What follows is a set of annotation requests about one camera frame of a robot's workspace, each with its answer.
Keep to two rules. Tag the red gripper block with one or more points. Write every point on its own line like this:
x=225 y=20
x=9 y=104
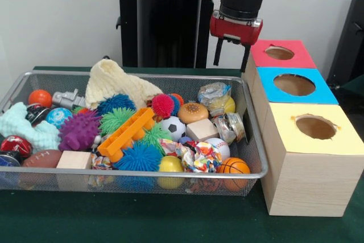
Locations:
x=236 y=29

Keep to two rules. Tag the crushed clear plastic bottle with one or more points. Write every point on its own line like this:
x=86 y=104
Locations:
x=214 y=96

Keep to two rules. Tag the orange toy brick round studs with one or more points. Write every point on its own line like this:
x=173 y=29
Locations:
x=126 y=134

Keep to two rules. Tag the wooden box three holes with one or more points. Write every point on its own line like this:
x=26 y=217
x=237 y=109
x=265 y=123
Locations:
x=307 y=174

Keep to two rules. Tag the clear shallow mesh bin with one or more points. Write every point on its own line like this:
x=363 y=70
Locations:
x=74 y=186

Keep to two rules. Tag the yellow green ball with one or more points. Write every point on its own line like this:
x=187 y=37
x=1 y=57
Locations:
x=230 y=105

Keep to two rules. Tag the small black white soccer ball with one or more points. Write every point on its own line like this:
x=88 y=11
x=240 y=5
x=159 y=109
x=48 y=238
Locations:
x=173 y=127

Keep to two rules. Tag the small orange basketball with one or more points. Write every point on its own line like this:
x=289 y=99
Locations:
x=234 y=166

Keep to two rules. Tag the green spiky ball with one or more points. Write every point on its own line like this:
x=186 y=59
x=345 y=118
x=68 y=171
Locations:
x=116 y=119
x=154 y=136

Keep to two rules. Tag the cream knitted cloth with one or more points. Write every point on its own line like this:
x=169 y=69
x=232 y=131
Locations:
x=114 y=83

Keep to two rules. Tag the blue spiky ball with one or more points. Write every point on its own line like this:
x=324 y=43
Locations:
x=139 y=157

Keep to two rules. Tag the purple spiky ball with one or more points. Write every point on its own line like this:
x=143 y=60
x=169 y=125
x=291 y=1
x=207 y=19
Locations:
x=79 y=131

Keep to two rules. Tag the dark green table cloth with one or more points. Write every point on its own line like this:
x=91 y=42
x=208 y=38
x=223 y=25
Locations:
x=170 y=220

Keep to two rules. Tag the red orange ball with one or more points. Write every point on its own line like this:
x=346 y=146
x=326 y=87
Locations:
x=39 y=98

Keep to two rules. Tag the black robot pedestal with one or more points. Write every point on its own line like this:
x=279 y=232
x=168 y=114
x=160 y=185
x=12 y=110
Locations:
x=159 y=32

